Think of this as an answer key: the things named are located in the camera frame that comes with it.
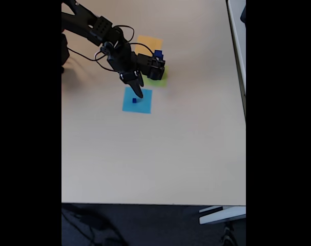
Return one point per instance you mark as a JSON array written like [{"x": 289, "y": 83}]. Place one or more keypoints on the small blue cube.
[{"x": 158, "y": 53}]

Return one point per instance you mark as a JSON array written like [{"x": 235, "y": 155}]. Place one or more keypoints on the light blue paper square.
[{"x": 145, "y": 106}]

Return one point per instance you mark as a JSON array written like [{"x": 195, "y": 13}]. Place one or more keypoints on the green paper square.
[{"x": 160, "y": 82}]

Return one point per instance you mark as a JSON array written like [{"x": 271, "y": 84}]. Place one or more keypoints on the orange paper square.
[{"x": 147, "y": 42}]

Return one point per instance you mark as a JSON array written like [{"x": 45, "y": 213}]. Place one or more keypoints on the white neighbouring table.
[{"x": 238, "y": 46}]

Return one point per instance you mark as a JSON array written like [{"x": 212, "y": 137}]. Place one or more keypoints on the dark blue object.
[{"x": 243, "y": 14}]

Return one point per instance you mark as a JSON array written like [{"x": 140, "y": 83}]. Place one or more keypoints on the white table foot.
[{"x": 222, "y": 215}]

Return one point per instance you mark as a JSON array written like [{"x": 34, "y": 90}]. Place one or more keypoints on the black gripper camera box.
[{"x": 151, "y": 66}]

